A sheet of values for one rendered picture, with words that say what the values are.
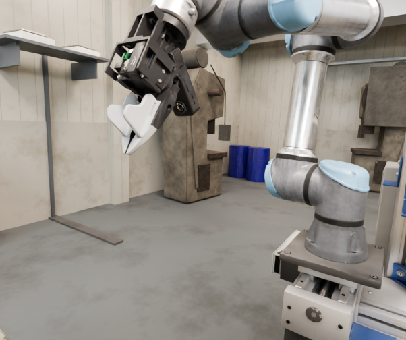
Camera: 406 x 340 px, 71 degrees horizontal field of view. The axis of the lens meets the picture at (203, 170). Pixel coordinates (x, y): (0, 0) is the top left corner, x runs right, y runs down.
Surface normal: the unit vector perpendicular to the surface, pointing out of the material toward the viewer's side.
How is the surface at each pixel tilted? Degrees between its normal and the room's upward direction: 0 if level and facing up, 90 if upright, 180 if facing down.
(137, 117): 93
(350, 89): 90
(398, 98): 90
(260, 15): 117
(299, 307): 90
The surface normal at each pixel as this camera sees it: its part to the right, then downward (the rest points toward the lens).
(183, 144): -0.66, 0.14
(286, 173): -0.59, -0.06
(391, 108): -0.37, 0.14
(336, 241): -0.38, -0.17
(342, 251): -0.15, -0.15
